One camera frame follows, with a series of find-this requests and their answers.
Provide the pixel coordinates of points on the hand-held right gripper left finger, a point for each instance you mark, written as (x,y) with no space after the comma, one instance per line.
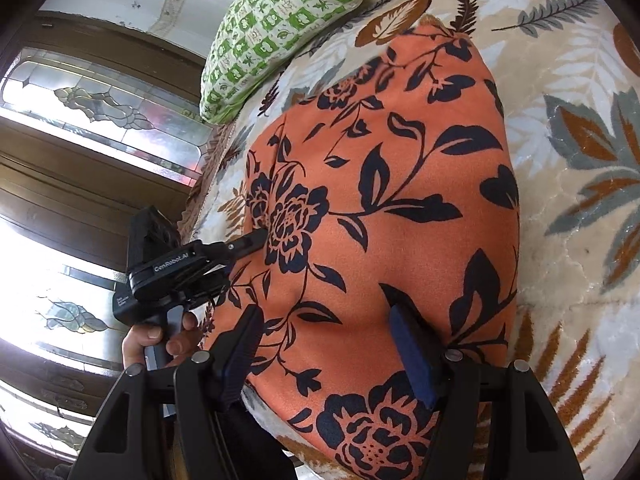
(245,350)

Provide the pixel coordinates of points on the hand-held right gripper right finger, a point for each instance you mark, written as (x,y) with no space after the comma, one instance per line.
(412,355)

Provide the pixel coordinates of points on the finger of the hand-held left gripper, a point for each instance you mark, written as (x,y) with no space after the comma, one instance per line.
(245,246)

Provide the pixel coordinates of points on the orange floral garment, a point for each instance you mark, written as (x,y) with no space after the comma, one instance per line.
(400,170)

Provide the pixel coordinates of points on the person's left hand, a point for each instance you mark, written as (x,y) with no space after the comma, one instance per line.
(134,347)

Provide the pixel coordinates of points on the wooden door with patterned glass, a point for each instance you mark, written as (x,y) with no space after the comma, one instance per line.
(75,180)

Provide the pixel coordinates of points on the beige leaf-print blanket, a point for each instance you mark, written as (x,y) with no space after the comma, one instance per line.
(575,260)

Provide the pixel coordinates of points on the green patterned pillow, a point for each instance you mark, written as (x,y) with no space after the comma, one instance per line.
(260,35)

